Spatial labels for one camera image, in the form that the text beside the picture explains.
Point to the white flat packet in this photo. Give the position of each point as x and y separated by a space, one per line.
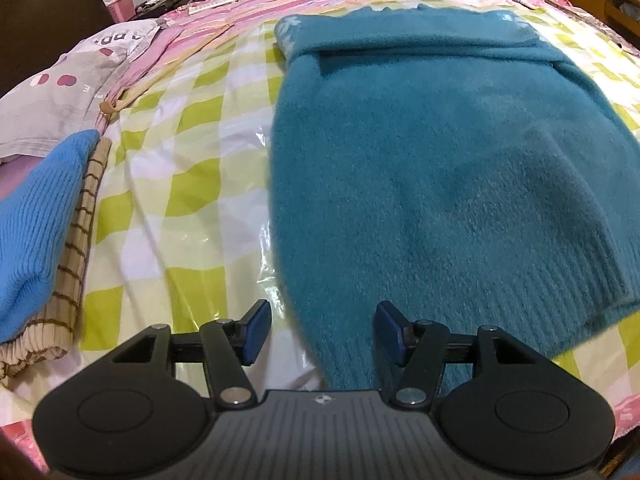
215 5

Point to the teal knit sweater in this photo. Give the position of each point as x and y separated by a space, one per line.
425 185

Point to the dark wooden headboard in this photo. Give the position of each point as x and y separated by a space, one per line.
45 15

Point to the blue knit sweater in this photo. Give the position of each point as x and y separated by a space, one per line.
35 230

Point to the beige brown-striped cloth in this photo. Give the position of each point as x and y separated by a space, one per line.
75 260

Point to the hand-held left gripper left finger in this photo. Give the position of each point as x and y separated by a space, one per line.
257 332

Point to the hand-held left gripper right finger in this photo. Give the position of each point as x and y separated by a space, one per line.
390 332

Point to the pink storage box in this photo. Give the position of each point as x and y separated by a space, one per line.
122 9

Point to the grey pillow with pink print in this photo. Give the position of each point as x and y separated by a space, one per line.
60 95

